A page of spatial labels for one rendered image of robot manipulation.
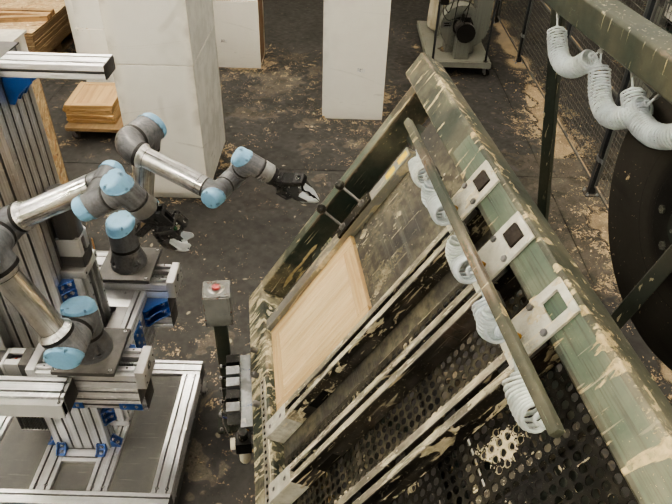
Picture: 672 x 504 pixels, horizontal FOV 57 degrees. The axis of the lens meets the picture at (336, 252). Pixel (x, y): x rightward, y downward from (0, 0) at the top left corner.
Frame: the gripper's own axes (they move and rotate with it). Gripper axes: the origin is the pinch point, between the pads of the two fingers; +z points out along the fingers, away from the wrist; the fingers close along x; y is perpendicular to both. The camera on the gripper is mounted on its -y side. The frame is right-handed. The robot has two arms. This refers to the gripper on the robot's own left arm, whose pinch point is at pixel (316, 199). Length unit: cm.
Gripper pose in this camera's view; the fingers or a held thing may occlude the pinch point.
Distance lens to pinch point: 239.0
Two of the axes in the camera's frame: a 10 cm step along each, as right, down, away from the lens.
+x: -3.1, 9.0, -3.2
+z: 7.8, 4.3, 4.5
